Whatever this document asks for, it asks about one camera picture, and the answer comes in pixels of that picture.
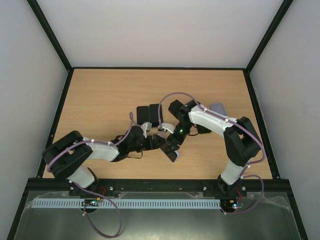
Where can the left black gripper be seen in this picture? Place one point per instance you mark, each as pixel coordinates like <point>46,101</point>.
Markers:
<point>154,145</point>

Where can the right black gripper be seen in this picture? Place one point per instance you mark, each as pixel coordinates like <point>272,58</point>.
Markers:
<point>171,145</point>

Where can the black phone case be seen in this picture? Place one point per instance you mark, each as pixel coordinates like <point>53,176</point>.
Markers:
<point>203,130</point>

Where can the black bare phone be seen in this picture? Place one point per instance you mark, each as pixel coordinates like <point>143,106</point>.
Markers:
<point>142,114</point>

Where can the lilac phone case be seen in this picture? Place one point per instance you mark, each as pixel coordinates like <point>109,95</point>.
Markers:
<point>218,108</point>

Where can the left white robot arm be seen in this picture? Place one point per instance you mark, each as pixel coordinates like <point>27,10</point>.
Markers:
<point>65,157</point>

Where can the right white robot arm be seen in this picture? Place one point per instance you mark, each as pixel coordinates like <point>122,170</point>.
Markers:
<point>241,140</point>

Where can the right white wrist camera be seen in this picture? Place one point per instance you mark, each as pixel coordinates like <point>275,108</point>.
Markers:
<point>166,127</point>

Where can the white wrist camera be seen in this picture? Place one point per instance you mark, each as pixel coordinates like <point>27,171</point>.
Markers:
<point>146,127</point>
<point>166,127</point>

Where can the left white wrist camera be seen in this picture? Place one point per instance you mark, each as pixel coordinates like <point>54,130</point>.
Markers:
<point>146,127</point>

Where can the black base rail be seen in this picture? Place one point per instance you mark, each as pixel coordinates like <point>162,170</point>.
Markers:
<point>209,188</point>

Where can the black metal frame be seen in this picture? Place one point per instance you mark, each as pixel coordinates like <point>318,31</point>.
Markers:
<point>276,184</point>

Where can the grey slotted cable duct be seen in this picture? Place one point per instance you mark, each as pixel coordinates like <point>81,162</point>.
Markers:
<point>72,203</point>

